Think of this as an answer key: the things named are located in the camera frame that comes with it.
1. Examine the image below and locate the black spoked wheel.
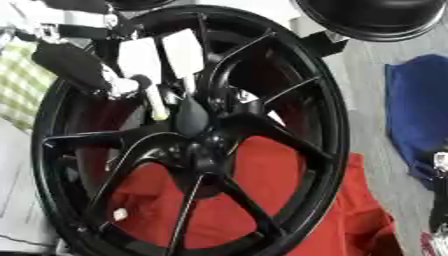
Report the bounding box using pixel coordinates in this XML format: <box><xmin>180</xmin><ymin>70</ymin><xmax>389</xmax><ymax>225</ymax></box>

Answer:
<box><xmin>29</xmin><ymin>4</ymin><xmax>352</xmax><ymax>256</ymax></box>

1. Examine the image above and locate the black stand bracket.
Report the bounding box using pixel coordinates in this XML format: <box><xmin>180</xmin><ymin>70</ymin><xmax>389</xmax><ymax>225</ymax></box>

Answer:
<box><xmin>299</xmin><ymin>30</ymin><xmax>350</xmax><ymax>58</ymax></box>

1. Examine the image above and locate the black round rim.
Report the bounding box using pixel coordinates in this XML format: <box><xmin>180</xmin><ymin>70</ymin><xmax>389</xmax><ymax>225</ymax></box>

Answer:
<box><xmin>292</xmin><ymin>0</ymin><xmax>448</xmax><ymax>43</ymax></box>
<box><xmin>105</xmin><ymin>0</ymin><xmax>179</xmax><ymax>12</ymax></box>

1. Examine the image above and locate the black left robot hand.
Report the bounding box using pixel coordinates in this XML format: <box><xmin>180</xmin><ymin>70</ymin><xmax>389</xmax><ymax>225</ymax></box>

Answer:
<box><xmin>29</xmin><ymin>41</ymin><xmax>156</xmax><ymax>101</ymax></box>

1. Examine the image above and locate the blue bag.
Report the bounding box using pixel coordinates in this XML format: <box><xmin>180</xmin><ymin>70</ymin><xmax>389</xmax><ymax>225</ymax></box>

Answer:
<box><xmin>383</xmin><ymin>53</ymin><xmax>448</xmax><ymax>192</ymax></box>

